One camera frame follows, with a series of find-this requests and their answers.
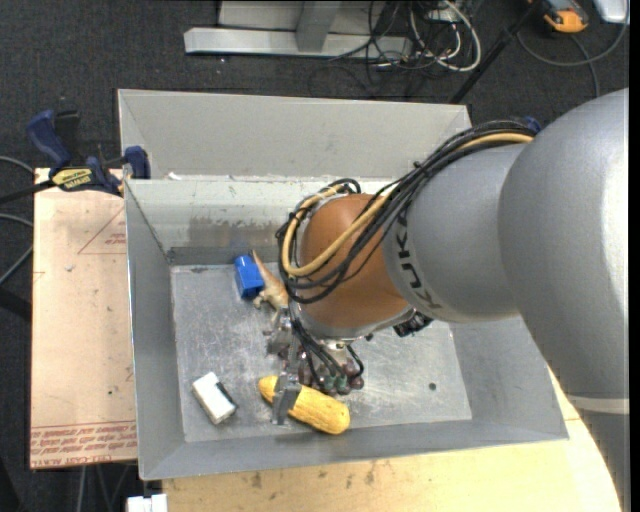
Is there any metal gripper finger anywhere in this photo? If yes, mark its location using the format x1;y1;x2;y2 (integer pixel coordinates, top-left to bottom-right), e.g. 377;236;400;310
264;309;296;358
270;370;303;427

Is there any yellow toy corn cob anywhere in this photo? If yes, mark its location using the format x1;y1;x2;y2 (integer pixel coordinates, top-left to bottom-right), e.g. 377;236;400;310
257;375;352;436

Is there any tan toy dinosaur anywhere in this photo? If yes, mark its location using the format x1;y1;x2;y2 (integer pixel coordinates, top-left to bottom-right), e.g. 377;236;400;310
249;248;292;312

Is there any white and black small box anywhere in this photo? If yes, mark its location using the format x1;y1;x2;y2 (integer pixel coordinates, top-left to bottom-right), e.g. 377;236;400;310
191;371;239;427

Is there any black cylinder on white bracket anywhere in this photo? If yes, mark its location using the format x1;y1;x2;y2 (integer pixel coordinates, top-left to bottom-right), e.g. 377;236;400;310
393;308;435;339

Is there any grey metal bin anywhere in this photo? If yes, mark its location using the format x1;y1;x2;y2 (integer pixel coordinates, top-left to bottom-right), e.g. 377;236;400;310
117;88;571;482

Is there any blue plastic block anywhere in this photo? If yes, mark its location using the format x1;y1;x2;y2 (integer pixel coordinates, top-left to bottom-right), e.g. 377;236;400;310
233;254;265;301

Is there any brown cardboard board, red print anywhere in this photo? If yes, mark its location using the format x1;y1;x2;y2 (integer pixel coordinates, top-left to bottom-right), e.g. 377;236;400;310
29;167;139;471

